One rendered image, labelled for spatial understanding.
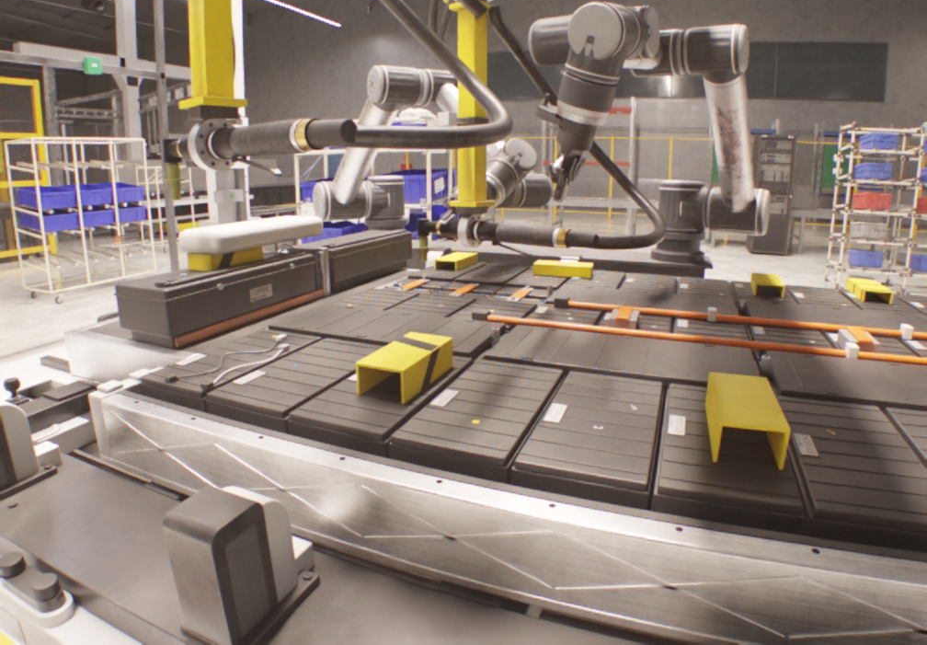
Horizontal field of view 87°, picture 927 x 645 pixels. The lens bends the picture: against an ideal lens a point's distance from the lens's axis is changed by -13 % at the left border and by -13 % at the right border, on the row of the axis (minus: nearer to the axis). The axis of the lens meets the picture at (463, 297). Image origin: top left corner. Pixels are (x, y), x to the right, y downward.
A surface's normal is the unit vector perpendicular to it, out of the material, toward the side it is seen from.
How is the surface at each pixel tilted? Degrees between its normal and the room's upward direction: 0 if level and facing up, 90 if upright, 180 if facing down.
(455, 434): 0
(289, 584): 90
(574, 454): 0
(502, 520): 90
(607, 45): 105
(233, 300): 90
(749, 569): 90
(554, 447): 0
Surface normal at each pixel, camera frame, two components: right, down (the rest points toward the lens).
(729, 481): 0.00, -0.97
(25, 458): 0.93, 0.08
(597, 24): -0.56, 0.37
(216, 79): 0.80, 0.14
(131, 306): -0.38, 0.21
